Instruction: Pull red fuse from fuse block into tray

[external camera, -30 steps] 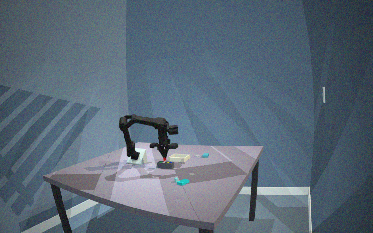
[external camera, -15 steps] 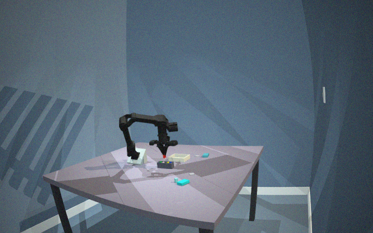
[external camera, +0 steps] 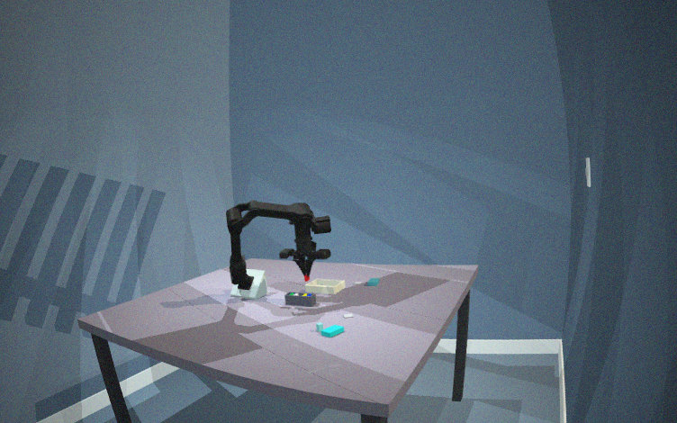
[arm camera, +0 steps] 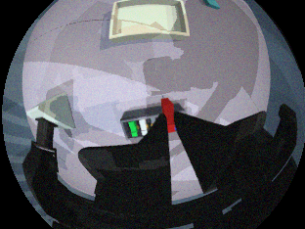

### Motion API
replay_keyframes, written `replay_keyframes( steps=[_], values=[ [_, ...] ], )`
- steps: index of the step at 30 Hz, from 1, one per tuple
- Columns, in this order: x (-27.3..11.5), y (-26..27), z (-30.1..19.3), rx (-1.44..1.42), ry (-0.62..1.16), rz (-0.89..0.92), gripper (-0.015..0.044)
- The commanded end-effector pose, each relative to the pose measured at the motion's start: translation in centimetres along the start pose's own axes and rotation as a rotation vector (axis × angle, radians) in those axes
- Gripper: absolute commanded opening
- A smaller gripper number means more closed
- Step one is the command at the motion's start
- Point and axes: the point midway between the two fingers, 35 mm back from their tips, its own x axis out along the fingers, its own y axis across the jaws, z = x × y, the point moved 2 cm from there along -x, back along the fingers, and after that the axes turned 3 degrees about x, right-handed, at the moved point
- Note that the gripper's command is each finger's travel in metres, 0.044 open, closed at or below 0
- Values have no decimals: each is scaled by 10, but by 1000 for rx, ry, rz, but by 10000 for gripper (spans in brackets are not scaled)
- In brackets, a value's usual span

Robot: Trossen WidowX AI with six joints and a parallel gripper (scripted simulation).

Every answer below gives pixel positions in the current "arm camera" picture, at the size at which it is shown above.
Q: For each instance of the small teal block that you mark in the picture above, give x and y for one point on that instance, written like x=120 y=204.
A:
x=211 y=3

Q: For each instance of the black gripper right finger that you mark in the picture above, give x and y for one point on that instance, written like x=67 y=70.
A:
x=211 y=146

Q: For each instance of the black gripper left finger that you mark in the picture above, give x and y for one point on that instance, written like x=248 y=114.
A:
x=148 y=158

